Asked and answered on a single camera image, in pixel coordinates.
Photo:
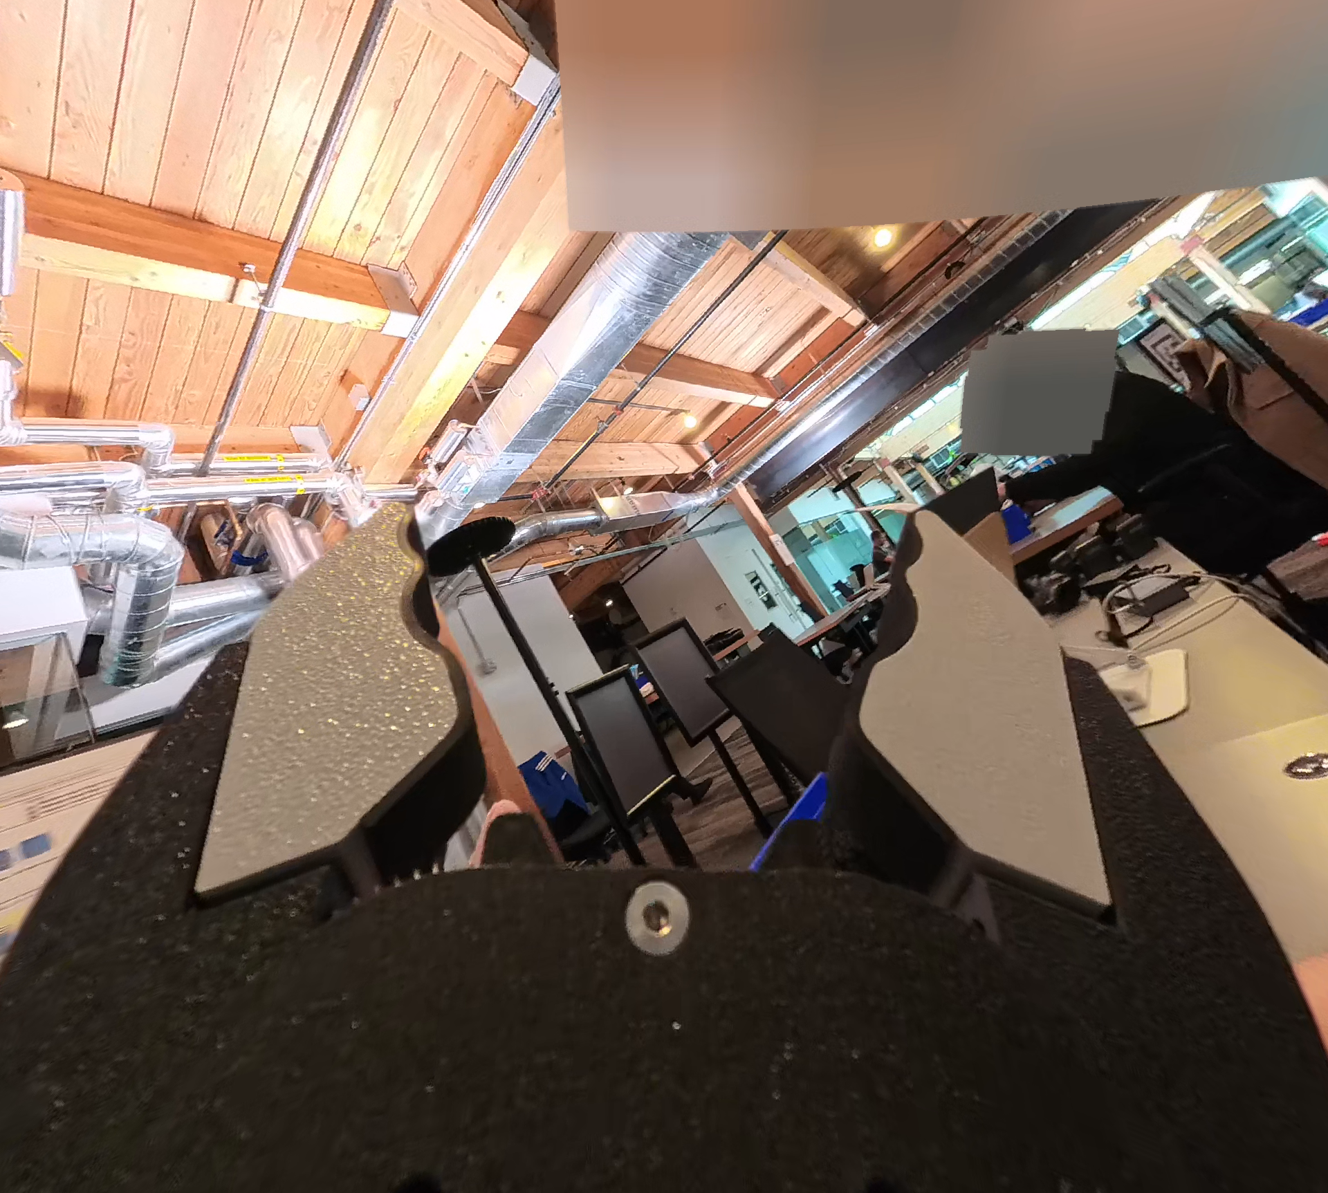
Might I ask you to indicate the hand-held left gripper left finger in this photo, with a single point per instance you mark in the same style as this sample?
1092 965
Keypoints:
332 695

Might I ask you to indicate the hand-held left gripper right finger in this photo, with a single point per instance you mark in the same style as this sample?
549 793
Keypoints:
975 695

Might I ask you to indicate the spare black white gripper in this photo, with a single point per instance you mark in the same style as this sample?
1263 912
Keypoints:
1126 540
1058 586

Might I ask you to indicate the wooden column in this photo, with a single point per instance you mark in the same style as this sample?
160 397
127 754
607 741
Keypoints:
503 747

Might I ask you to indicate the black mesh chair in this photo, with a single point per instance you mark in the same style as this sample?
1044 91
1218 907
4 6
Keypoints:
777 706

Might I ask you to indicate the black pole with round disc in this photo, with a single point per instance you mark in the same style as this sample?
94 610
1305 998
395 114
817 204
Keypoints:
471 544

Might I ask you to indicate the wooden edged desk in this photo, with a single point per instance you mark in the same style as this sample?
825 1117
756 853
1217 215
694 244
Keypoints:
1073 514

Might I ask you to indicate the blue jacket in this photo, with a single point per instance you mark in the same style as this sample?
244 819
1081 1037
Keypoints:
545 783

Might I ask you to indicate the black display on stand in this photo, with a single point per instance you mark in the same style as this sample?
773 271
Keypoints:
679 674
622 736

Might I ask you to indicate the brown jacket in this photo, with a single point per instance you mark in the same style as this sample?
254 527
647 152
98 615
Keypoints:
1265 374

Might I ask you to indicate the grey sprinkler pipe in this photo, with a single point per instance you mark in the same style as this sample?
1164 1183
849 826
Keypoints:
311 176

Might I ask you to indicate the round silver duct pipes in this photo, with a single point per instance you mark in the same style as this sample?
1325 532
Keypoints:
124 550

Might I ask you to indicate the round spiral air duct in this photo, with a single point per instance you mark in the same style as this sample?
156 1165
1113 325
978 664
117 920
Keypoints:
554 526

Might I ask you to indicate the silver rectangular air duct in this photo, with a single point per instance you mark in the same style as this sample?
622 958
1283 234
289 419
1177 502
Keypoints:
560 383

